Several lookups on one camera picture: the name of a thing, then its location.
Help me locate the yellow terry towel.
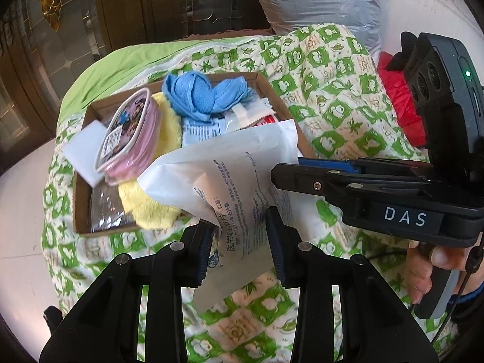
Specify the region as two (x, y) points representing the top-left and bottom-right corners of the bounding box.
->
(116, 93), (183, 231)

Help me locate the red white wet wipes pack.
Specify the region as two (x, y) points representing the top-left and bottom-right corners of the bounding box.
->
(252, 115), (278, 127)

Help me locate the silver foil printed sachet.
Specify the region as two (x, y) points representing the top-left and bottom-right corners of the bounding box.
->
(224, 97), (274, 134)

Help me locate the pink transparent pouch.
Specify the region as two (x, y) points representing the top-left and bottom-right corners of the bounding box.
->
(94, 88), (162, 186)

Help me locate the blue cloth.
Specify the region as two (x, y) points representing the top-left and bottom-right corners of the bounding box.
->
(162, 71), (255, 124)

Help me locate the white foam block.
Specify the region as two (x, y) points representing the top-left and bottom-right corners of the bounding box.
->
(62, 120), (107, 188)

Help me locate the person right hand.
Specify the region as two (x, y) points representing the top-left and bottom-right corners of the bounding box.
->
(404, 240), (470, 304)

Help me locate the green white patterned quilt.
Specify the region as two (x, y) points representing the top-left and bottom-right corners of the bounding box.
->
(41, 23), (423, 362)

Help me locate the red padded jacket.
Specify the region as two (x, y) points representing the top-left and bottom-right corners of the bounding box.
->
(377, 52), (426, 148)

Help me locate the wooden glass door cabinet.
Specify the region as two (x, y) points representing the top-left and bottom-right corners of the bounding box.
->
(1, 0), (270, 170)

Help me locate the black cable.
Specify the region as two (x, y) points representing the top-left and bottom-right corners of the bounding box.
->
(430, 234), (484, 345)

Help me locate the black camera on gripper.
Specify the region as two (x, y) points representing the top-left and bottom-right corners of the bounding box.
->
(385, 31), (484, 209)

